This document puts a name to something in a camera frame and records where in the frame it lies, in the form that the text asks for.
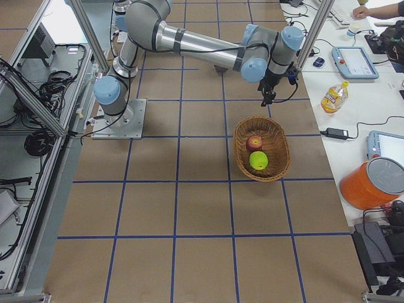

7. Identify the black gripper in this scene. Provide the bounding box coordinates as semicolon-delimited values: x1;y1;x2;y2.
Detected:
258;71;288;107

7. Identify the red yellow apple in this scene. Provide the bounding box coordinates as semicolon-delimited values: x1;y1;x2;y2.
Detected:
246;135;263;153

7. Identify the green apple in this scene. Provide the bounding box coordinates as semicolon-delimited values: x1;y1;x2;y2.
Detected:
249;151;268;170

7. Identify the dark red apple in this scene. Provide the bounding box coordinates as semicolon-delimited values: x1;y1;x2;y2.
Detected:
214;65;229;73

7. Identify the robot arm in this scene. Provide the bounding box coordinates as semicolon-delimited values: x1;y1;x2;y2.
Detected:
93;1;304;129

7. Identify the wicker basket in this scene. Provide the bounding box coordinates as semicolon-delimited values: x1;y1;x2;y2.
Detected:
234;116;290;182

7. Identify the juice bottle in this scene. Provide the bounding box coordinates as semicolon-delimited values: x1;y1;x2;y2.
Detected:
321;80;350;114

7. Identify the black power adapter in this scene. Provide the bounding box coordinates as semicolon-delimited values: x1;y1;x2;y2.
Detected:
320;128;349;140

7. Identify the teach pendant tablet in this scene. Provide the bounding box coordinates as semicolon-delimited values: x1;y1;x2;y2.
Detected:
367;131;404;165

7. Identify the orange bucket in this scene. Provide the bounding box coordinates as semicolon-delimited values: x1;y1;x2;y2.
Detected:
339;157;403;210

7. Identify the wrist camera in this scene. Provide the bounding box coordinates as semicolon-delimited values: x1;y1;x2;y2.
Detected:
287;64;299;85

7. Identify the aluminium frame post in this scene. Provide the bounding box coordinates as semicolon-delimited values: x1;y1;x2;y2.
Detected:
295;0;335;72

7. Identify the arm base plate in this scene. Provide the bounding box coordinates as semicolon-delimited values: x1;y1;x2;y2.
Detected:
91;99;147;140

